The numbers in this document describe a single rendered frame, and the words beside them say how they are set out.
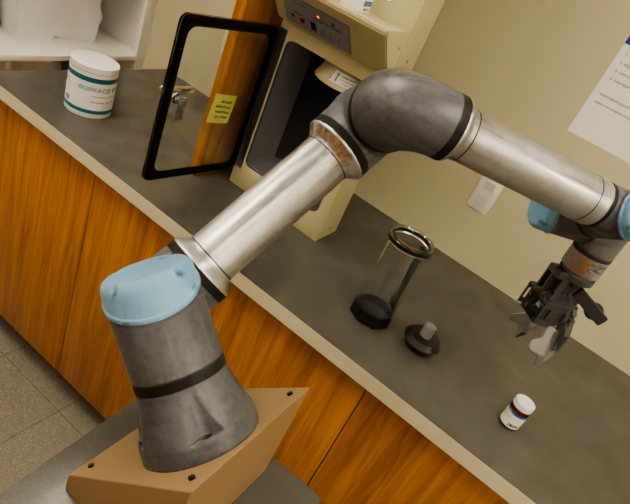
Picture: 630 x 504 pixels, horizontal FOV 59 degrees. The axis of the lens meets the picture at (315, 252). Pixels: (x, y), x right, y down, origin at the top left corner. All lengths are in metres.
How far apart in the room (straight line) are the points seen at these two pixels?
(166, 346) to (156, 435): 0.11
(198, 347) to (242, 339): 0.71
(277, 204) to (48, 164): 1.05
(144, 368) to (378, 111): 0.44
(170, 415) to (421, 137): 0.47
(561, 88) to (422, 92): 0.93
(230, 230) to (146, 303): 0.21
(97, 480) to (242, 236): 0.36
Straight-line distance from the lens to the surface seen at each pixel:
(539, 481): 1.24
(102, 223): 1.63
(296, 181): 0.82
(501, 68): 1.69
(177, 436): 0.69
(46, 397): 2.16
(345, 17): 1.26
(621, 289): 1.75
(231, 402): 0.70
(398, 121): 0.76
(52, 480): 0.87
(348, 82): 1.41
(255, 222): 0.81
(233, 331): 1.39
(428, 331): 1.28
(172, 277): 0.66
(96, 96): 1.72
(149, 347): 0.67
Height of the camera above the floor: 1.67
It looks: 30 degrees down
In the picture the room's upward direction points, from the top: 25 degrees clockwise
